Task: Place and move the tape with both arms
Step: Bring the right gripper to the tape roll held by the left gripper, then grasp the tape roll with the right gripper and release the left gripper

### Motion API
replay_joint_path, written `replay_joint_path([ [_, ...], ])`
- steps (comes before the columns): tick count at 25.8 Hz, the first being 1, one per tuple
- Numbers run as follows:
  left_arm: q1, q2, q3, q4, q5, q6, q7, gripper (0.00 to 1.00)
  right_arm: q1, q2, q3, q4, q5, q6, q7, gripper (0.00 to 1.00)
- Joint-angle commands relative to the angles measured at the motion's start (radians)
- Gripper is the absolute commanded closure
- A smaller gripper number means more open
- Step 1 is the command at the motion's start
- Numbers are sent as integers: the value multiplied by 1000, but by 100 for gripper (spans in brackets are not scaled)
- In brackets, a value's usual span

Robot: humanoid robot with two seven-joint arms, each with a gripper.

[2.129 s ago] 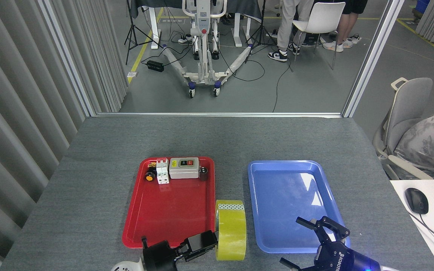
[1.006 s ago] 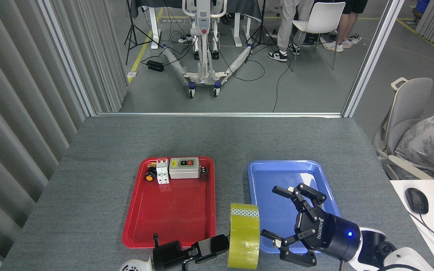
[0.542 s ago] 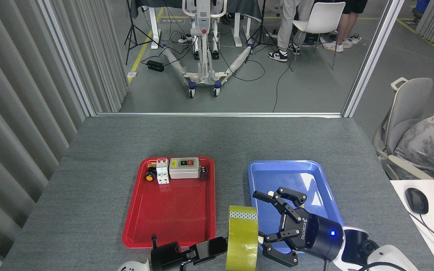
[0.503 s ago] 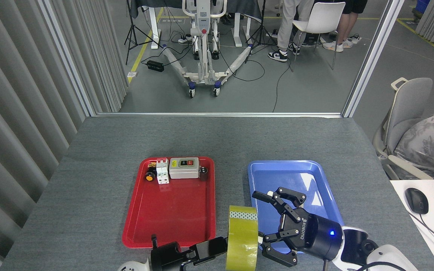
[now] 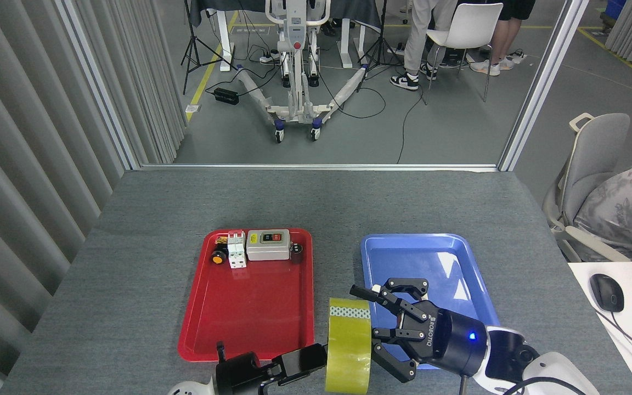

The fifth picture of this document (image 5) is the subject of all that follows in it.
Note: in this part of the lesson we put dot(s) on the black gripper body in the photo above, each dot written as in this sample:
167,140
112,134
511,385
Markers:
242,376
458,345

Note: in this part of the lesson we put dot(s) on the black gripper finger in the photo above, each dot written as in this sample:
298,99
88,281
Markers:
412,312
308,359
398,333

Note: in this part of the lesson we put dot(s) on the yellow tape roll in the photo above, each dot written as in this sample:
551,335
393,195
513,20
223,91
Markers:
349,351

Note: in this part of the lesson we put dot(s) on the blue plastic tray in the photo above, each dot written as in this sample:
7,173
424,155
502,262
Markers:
404,258

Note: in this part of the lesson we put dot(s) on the red plastic tray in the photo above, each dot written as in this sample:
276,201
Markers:
250,307

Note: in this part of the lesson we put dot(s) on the black yellow push button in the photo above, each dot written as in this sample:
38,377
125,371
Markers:
218,258

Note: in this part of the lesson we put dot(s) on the white circuit breaker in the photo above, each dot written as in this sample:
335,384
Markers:
236,252

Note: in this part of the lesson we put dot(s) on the small yellow labelled part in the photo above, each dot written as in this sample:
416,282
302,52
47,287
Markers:
221,240

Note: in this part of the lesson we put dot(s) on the black computer mouse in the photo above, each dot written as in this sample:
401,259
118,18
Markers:
607,293

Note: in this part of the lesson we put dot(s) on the seated person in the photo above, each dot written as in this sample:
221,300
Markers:
628,203

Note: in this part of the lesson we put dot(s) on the grey office chair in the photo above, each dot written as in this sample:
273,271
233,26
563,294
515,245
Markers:
596,153

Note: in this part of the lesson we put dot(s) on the white floor plate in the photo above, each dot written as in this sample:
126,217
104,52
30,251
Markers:
193,108

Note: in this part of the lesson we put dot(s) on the white wheeled stand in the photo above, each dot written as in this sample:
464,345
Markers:
295,66

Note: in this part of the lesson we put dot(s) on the black power adapter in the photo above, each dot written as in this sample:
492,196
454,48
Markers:
226,96

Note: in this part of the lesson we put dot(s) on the black tripod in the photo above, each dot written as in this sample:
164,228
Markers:
191,38
380,33

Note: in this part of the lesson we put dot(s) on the person in black-white shoes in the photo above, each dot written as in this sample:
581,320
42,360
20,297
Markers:
420,27

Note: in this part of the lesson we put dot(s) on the white power strip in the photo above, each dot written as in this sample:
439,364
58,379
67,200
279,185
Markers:
269,57

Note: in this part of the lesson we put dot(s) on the white plastic chair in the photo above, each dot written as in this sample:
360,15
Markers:
467,24

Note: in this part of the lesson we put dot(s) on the person in white shoes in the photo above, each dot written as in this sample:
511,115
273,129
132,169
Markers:
505,33

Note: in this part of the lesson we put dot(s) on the blue bin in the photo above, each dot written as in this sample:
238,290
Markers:
615,11

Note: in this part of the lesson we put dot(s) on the dark round knob switch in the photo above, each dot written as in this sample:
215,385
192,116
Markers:
296,253

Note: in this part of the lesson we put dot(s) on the grey push button switch box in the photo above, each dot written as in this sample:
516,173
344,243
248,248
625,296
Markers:
266,251

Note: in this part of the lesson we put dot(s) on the silver frame rail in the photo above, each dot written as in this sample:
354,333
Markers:
316,167

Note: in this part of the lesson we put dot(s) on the silver frame post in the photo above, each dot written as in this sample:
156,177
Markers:
99,88
543,82

